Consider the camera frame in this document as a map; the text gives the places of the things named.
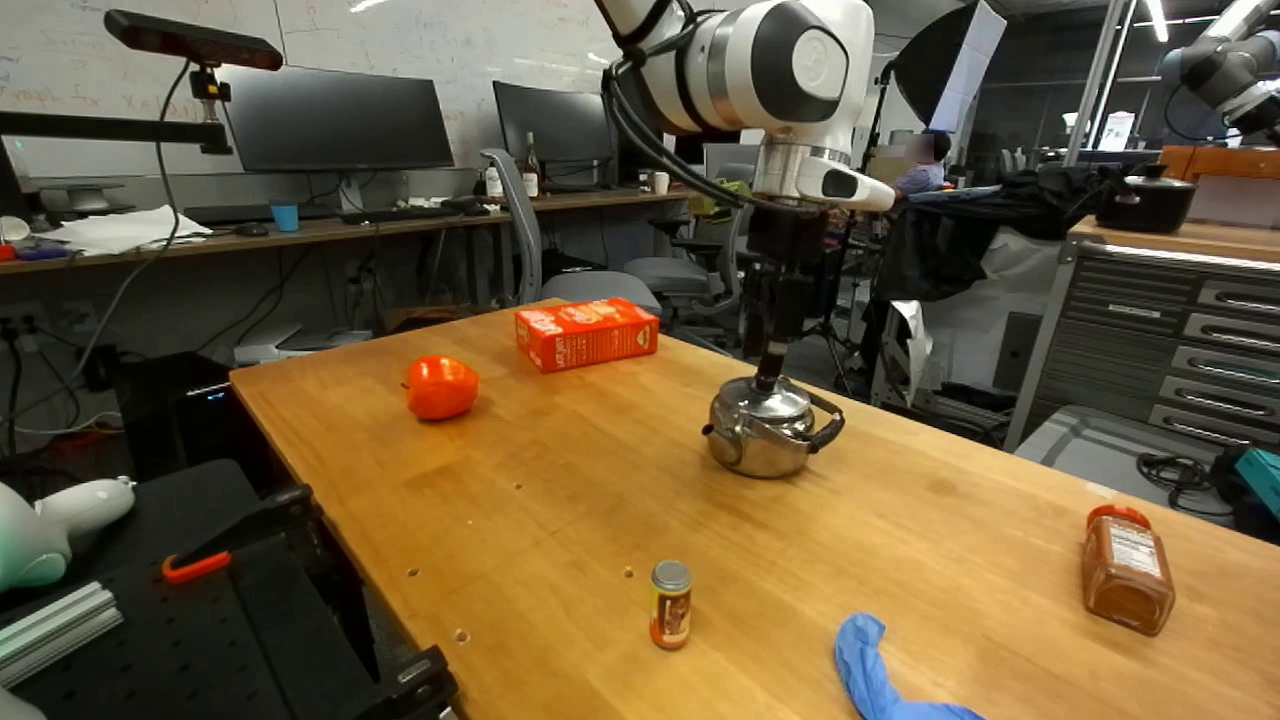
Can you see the steel kettle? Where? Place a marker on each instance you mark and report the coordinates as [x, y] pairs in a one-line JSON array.
[[766, 446]]

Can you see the black table clamp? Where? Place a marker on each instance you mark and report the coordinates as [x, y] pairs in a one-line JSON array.
[[415, 686]]

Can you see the black cloth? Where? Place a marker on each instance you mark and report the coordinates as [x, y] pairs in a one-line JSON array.
[[1013, 227]]

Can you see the small yellow-label jar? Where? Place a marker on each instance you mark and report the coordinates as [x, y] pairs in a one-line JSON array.
[[668, 609]]

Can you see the orange toy tomato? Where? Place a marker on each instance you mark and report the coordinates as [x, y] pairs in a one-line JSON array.
[[440, 388]]

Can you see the black photo softbox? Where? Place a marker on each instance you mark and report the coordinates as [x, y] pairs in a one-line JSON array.
[[955, 60]]

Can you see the black breadboard table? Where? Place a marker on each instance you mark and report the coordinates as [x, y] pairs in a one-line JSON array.
[[202, 653]]

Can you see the white printed bag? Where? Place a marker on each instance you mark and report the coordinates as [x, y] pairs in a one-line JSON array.
[[913, 351]]

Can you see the gray background robot arm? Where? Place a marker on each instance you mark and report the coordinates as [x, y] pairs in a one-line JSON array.
[[1233, 75]]

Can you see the seated person blue shirt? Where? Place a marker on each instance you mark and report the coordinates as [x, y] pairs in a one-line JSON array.
[[925, 171]]

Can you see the long wooden desk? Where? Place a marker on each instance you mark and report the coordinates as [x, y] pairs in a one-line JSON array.
[[333, 234]]

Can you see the black stereo camera bar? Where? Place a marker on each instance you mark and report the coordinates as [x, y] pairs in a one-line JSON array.
[[192, 43]]

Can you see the black computer tower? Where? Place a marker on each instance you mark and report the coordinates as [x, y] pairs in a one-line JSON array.
[[183, 415]]

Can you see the gray drawer cabinet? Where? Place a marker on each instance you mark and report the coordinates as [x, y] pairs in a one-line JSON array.
[[1144, 332]]

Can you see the blue cloth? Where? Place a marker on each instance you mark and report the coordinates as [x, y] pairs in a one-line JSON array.
[[873, 675]]

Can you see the gray curved-back chair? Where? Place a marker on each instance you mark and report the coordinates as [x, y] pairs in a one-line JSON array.
[[602, 291]]

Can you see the large dark monitor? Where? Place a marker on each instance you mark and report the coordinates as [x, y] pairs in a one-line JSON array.
[[333, 120]]

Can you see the white papers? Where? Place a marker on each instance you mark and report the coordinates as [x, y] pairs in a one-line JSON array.
[[123, 229]]

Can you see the dark desk monitor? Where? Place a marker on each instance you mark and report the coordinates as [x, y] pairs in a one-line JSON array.
[[551, 120]]

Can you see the blue cup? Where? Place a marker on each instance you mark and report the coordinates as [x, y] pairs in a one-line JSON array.
[[285, 218]]

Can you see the aluminium extrusion bar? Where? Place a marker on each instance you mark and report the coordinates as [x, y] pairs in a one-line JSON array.
[[61, 634]]

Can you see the orange-brown spice bottle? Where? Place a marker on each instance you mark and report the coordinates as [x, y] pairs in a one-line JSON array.
[[1125, 573]]

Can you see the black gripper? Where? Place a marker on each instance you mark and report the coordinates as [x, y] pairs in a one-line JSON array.
[[786, 240]]

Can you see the steel kettle lid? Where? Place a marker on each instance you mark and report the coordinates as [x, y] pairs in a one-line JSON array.
[[763, 404]]

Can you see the orange wooden board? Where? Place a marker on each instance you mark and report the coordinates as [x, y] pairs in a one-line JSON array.
[[1222, 163]]

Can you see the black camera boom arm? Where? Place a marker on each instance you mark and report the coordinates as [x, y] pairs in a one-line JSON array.
[[112, 128]]

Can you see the teal case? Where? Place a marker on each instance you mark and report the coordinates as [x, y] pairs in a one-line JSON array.
[[1256, 481]]

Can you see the orange cracker box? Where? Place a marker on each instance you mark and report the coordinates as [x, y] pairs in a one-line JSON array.
[[584, 332]]

